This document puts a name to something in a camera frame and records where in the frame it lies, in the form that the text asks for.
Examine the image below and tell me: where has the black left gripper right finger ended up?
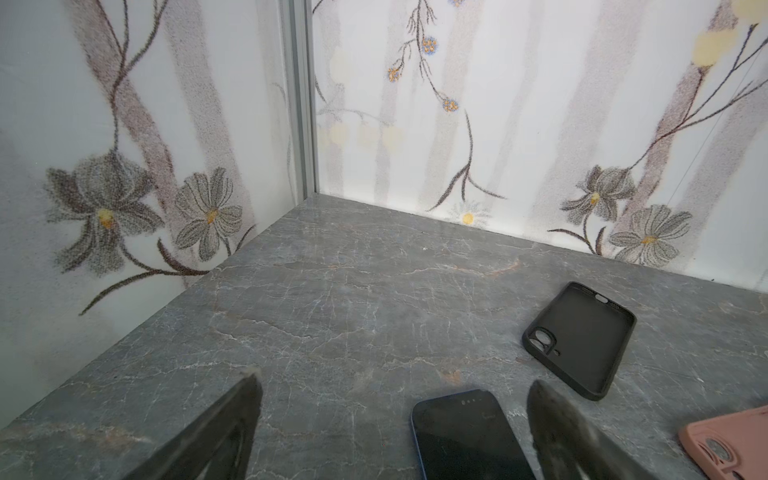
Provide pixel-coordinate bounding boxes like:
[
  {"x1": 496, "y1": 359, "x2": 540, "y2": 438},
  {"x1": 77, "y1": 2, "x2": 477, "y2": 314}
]
[{"x1": 526, "y1": 380, "x2": 654, "y2": 479}]

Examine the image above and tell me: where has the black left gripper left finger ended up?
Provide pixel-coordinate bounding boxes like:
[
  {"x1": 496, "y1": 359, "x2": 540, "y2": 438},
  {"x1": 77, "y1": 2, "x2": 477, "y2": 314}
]
[{"x1": 126, "y1": 375, "x2": 263, "y2": 479}]

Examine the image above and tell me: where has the blue-edged phone far left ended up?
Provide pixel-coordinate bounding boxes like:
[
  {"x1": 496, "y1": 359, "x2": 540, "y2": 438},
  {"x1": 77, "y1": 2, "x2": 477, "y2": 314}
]
[{"x1": 410, "y1": 389, "x2": 534, "y2": 479}]

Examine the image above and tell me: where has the small black phone case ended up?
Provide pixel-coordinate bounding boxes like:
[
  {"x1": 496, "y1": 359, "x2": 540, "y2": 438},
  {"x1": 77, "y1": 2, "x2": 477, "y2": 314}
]
[{"x1": 521, "y1": 282, "x2": 637, "y2": 401}]

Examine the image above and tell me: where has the pink phone case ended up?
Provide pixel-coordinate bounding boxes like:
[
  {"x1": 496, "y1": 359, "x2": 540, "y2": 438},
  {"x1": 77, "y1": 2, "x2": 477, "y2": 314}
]
[{"x1": 678, "y1": 406, "x2": 768, "y2": 480}]

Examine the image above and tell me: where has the left corner aluminium post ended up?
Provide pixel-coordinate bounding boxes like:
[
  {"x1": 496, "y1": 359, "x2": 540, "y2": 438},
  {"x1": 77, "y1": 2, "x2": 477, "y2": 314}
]
[{"x1": 278, "y1": 1, "x2": 319, "y2": 201}]

